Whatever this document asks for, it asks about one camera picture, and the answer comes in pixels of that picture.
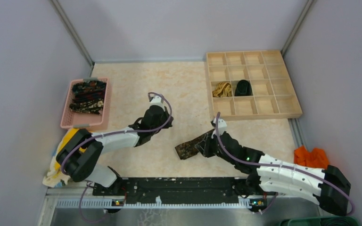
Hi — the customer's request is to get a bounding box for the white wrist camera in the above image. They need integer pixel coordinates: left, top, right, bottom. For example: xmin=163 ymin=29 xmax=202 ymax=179
xmin=211 ymin=117 xmax=227 ymax=138
xmin=149 ymin=95 xmax=164 ymax=108

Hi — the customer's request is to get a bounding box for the pink plastic basket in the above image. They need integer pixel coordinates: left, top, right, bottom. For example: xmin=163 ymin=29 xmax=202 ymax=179
xmin=60 ymin=78 xmax=112 ymax=131

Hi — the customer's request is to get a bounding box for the wooden compartment tray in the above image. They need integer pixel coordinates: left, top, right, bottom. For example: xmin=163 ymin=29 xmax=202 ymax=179
xmin=206 ymin=49 xmax=303 ymax=121

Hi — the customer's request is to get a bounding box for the orange cloth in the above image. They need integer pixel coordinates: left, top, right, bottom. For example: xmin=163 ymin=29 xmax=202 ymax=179
xmin=294 ymin=146 xmax=330 ymax=169

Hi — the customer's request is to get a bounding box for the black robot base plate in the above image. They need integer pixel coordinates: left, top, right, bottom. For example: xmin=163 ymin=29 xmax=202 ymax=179
xmin=92 ymin=177 xmax=265 ymax=204

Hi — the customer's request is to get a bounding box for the rolled black tie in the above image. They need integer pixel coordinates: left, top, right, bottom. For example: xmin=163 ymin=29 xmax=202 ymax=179
xmin=234 ymin=80 xmax=253 ymax=97

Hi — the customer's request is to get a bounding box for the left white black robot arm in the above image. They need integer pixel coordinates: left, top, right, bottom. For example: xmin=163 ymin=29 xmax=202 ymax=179
xmin=56 ymin=105 xmax=173 ymax=195

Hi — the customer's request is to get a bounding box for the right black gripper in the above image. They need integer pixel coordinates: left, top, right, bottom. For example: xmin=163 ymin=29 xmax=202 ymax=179
xmin=195 ymin=130 xmax=236 ymax=165

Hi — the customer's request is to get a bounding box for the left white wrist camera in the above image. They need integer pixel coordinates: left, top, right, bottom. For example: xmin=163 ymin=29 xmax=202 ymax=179
xmin=149 ymin=95 xmax=164 ymax=108

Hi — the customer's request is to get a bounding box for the pile of patterned ties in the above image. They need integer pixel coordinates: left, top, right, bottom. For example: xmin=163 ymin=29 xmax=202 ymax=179
xmin=69 ymin=80 xmax=107 ymax=115

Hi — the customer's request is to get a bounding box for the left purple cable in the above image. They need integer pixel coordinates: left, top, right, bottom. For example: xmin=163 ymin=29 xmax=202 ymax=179
xmin=60 ymin=92 xmax=173 ymax=224

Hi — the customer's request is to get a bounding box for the rolled yellow patterned tie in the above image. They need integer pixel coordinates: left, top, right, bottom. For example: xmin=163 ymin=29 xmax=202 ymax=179
xmin=212 ymin=81 xmax=232 ymax=98

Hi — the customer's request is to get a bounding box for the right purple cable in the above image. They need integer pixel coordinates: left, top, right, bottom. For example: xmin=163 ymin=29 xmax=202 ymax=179
xmin=214 ymin=112 xmax=355 ymax=217

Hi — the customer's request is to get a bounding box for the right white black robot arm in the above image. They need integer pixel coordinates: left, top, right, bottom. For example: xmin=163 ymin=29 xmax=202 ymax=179
xmin=194 ymin=130 xmax=351 ymax=216

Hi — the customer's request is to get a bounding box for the yellow white cloth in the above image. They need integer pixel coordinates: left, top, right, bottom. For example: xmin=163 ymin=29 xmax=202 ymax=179
xmin=42 ymin=128 xmax=79 ymax=188

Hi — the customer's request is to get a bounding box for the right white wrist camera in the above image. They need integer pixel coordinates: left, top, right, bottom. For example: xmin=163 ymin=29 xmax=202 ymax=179
xmin=211 ymin=117 xmax=227 ymax=138

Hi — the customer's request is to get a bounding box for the purple cable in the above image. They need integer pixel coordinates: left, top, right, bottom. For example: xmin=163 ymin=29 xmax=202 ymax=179
xmin=60 ymin=92 xmax=173 ymax=224
xmin=214 ymin=112 xmax=355 ymax=217

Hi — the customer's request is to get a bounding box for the green bin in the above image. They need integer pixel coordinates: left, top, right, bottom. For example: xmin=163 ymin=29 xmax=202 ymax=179
xmin=278 ymin=216 xmax=361 ymax=226

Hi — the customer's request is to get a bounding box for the dark brown patterned tie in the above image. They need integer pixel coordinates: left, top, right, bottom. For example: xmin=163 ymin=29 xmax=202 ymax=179
xmin=175 ymin=135 xmax=206 ymax=160

